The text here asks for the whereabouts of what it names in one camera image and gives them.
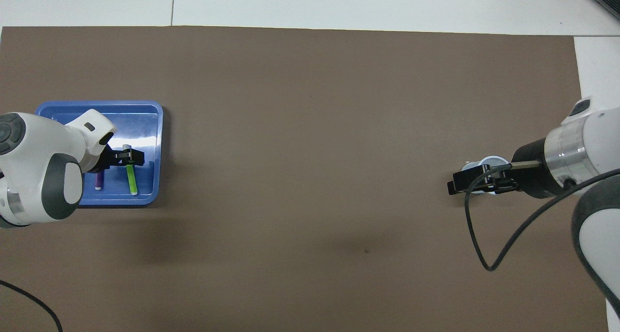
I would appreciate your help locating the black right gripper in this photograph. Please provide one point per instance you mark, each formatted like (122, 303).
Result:
(533, 177)

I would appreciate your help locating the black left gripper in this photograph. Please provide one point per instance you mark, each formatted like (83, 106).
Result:
(104, 160)

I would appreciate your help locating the green pen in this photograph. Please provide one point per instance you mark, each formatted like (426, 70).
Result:
(131, 179)

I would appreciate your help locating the purple pen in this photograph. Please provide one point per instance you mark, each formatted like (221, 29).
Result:
(99, 179)

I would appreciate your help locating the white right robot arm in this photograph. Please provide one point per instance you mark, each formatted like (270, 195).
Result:
(591, 143)

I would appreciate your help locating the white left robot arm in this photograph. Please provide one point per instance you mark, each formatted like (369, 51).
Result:
(38, 177)

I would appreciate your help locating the translucent plastic cup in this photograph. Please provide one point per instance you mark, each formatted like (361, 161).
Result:
(494, 159)

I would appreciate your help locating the blue plastic tray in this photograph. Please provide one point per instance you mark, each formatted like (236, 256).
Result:
(145, 123)

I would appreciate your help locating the brown table mat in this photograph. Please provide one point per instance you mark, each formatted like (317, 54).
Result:
(310, 128)

